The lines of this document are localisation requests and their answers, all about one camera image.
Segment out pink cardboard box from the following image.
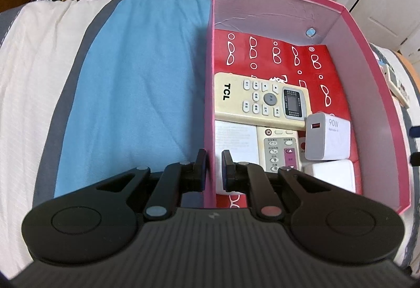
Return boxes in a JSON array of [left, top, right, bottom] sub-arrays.
[[203, 0, 412, 215]]

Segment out cream remote control with screen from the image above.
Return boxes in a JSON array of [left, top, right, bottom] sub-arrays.
[[214, 72, 313, 131]]

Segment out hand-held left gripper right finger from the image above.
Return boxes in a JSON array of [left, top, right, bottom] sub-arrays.
[[221, 150, 331, 222]]

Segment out white remote with pink buttons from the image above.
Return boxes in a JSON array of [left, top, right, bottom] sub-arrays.
[[256, 126, 303, 174]]

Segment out white power adapter block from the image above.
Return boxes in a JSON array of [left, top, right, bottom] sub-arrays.
[[301, 159, 357, 194]]

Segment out blue blanket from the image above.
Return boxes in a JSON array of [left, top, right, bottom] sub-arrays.
[[54, 0, 212, 199]]

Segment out red printed paper bag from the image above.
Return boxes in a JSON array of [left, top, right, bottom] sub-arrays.
[[210, 29, 363, 209]]

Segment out white remote control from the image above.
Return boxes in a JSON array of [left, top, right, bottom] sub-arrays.
[[381, 63, 411, 109]]

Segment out white charger with grey face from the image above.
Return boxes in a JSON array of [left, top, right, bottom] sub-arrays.
[[304, 112, 351, 162]]

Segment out white grey striped bed sheet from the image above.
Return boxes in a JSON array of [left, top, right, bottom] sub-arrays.
[[0, 0, 420, 275]]

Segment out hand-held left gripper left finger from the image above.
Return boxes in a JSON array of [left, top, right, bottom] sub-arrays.
[[96, 149, 208, 222]]

